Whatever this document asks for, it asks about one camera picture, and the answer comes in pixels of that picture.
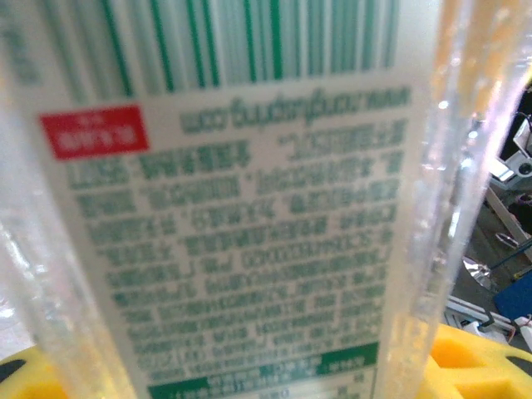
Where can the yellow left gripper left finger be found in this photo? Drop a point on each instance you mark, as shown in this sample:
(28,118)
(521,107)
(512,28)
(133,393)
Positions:
(21,382)

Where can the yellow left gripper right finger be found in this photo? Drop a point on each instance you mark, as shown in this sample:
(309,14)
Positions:
(478,370)

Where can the blue box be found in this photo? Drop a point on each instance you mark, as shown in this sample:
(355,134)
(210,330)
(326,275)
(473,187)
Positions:
(515,301)

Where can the white equipment unit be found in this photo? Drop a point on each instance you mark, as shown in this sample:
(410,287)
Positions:
(517,166)

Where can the crumpled silver foil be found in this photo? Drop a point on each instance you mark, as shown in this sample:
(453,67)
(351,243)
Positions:
(476,272)

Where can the clear bottle green white label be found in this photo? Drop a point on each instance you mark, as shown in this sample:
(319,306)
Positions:
(249,208)

